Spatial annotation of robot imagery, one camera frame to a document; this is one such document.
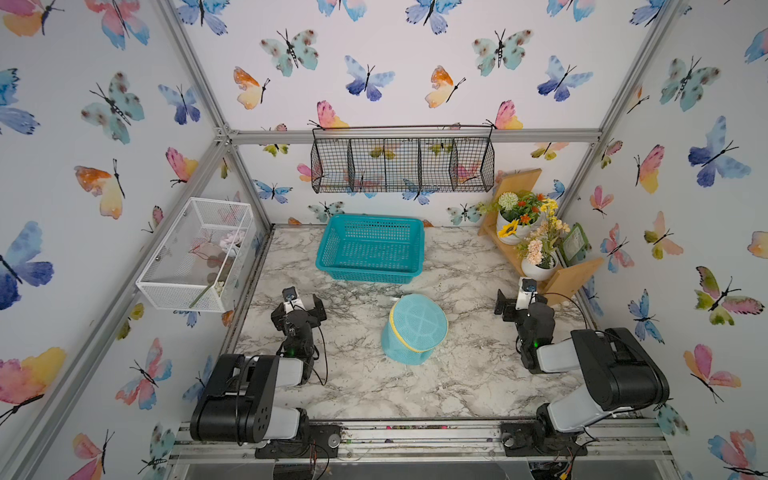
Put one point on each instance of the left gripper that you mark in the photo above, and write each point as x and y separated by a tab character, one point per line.
315	314

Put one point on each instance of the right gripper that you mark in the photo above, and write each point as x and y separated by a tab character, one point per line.
509	308

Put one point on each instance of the white pot yellow pink flowers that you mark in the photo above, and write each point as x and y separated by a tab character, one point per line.
537	251

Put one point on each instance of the teal mesh laundry bag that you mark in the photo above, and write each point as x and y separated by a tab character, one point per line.
415	327

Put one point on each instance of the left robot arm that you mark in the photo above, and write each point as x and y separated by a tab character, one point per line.
238	402

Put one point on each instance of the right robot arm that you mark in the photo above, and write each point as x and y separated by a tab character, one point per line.
618	374

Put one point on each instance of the green framed small board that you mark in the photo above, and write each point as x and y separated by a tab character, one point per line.
574	246

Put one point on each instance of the teal plastic basket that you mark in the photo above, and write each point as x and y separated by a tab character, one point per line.
367	248

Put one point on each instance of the white pot orange flowers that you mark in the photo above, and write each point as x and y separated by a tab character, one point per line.
516	214

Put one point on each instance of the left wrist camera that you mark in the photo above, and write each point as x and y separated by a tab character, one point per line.
291	300

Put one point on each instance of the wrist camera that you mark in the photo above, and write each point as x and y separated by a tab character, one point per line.
291	300
526	293

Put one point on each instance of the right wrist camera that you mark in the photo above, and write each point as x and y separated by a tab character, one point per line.
526	293

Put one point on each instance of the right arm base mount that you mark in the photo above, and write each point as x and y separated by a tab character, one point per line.
532	438

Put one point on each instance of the white mesh wall box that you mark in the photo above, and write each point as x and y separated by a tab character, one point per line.
197	265

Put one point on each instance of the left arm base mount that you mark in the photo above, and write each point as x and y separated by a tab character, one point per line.
314	440

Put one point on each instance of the aluminium front rail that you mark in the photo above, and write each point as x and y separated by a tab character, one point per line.
380	441

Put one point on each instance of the black wire wall basket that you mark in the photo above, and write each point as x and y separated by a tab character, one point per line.
399	160

